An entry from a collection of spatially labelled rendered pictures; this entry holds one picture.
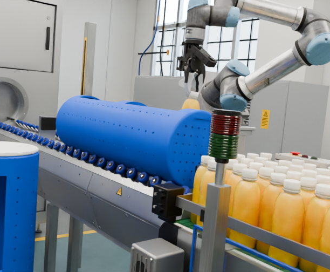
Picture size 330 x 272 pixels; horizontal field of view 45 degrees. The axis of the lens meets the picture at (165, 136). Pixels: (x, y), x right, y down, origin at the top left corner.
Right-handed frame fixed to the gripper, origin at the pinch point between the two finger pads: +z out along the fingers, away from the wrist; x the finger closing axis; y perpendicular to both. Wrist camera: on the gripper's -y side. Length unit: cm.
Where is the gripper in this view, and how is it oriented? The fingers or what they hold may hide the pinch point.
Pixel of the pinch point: (193, 94)
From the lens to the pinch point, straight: 153.8
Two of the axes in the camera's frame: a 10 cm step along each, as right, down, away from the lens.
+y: -6.3, -1.5, 7.6
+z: -0.9, 9.9, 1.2
